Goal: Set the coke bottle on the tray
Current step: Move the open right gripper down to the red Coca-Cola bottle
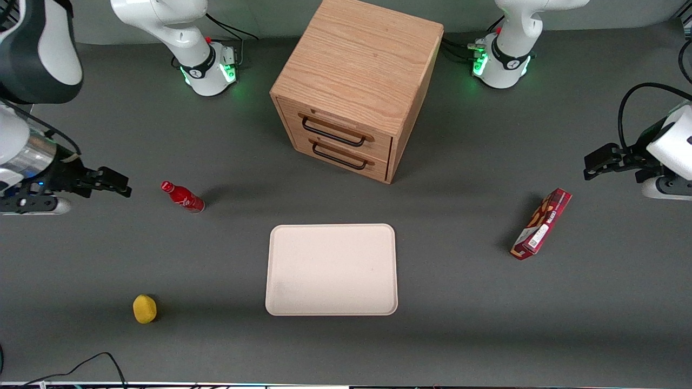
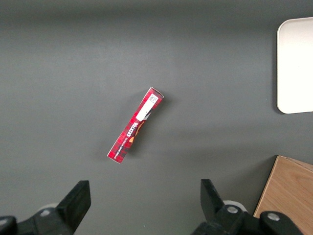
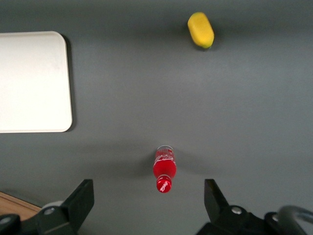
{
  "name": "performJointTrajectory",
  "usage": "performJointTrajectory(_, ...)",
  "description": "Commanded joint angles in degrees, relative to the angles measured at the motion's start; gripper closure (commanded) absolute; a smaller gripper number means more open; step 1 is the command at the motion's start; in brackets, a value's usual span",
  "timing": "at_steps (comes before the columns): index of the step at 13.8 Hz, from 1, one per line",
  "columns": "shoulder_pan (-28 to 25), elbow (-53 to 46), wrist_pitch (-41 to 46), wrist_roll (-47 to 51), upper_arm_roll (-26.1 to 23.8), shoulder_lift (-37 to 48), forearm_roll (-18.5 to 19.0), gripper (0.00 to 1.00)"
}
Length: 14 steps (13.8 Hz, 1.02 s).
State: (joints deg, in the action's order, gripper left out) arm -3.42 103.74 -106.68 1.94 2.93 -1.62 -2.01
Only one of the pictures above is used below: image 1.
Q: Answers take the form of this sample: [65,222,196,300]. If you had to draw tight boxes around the red snack box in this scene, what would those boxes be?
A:
[510,187,573,261]

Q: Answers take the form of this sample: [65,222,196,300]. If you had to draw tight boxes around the black right base cable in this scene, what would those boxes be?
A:
[205,13,260,71]

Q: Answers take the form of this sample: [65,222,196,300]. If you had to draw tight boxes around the black left base cables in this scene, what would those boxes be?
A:
[441,15,490,63]

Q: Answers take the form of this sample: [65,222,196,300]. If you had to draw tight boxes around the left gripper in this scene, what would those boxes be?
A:
[583,123,672,183]

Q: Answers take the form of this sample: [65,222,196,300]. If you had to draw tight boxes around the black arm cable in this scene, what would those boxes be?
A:
[618,82,692,155]
[0,97,82,160]

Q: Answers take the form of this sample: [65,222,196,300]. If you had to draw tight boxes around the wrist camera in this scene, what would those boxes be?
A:
[642,176,692,202]
[0,196,71,216]

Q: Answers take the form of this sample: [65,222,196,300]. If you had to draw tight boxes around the yellow toy lemon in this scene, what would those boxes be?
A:
[132,294,158,325]

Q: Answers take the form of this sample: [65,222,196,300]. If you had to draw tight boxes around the beige rectangular tray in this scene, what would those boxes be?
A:
[265,223,399,317]

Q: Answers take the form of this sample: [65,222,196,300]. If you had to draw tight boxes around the black looping table cable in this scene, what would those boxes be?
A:
[0,352,128,389]

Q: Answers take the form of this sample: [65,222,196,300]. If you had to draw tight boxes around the wooden drawer black handle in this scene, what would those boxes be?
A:
[277,98,395,163]
[291,130,391,183]

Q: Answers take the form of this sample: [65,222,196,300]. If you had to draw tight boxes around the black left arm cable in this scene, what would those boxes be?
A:
[618,82,692,155]

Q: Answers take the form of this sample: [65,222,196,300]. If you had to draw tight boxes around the red coke bottle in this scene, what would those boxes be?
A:
[161,180,206,214]

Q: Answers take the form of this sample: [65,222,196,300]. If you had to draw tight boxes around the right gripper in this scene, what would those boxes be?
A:
[0,159,132,198]

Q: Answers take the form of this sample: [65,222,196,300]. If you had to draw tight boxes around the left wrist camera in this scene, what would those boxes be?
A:
[642,176,692,202]

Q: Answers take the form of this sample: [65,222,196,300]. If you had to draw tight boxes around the wooden drawer cabinet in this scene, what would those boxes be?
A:
[269,0,445,185]

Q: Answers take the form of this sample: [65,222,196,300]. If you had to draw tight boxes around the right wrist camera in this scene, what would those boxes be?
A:
[0,196,71,216]

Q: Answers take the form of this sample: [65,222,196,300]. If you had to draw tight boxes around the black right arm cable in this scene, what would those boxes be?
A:
[0,97,82,160]

